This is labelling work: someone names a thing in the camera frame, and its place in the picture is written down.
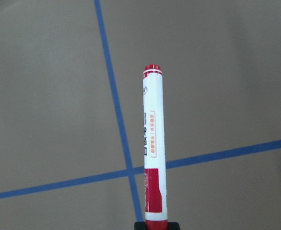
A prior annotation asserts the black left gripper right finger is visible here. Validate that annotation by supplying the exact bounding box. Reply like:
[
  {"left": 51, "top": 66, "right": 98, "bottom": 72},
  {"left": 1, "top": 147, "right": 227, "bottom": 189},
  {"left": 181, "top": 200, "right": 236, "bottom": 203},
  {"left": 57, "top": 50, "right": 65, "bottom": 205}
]
[{"left": 167, "top": 222, "right": 180, "bottom": 230}]

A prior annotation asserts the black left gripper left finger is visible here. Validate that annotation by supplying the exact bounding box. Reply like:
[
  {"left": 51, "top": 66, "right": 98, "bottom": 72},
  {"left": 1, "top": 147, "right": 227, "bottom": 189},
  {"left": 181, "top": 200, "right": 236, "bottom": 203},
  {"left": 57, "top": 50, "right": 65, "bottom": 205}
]
[{"left": 134, "top": 221, "right": 146, "bottom": 230}]

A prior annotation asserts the red white marker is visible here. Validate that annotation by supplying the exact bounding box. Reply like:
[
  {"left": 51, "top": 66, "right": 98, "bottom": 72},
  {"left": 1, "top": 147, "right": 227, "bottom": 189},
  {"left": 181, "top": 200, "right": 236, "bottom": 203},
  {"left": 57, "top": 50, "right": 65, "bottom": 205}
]
[{"left": 142, "top": 64, "right": 168, "bottom": 230}]

